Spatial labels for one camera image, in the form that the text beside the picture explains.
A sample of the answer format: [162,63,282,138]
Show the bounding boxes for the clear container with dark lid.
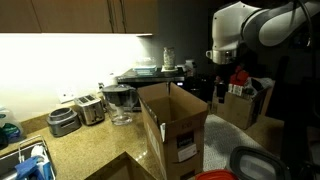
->
[228,145,293,180]

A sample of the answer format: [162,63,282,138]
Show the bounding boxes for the wooden wall cabinets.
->
[0,0,158,36]

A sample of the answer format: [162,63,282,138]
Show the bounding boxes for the wire dish rack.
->
[0,134,57,180]

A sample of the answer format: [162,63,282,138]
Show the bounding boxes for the grey round appliance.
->
[46,107,82,138]

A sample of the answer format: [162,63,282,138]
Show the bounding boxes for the metal cabinet bar handle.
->
[106,0,116,34]
[118,0,128,34]

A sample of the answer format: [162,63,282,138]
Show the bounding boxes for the white plastic bottle with label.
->
[0,106,24,145]

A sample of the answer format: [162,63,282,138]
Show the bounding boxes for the small labelled cartons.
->
[227,83,247,98]

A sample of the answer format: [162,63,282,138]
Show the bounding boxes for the silver toaster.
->
[73,94,106,127]

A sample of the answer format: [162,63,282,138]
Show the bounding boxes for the black microwave oven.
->
[116,66,188,113]

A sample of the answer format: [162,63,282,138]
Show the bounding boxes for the black insulated bottle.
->
[214,82,228,103]

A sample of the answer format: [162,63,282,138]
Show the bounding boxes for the cardboard box holding clutter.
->
[213,77,275,131]

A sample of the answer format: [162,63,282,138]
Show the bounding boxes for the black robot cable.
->
[292,0,316,48]

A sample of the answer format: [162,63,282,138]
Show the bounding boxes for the container with orange lid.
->
[194,168,239,180]

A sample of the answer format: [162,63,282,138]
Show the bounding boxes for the white wall outlet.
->
[56,87,79,104]

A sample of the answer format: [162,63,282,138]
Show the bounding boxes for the water filter pitcher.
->
[101,83,139,127]

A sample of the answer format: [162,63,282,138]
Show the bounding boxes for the white plate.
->
[160,66,180,74]

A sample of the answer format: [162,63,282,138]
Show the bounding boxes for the grey woven mat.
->
[201,114,268,173]

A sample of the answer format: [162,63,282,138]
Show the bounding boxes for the dark cardboard flap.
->
[84,151,158,180]

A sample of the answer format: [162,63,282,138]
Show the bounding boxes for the glass food container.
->
[133,59,158,76]

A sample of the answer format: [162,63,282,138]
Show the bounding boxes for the blue cloth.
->
[14,155,53,180]

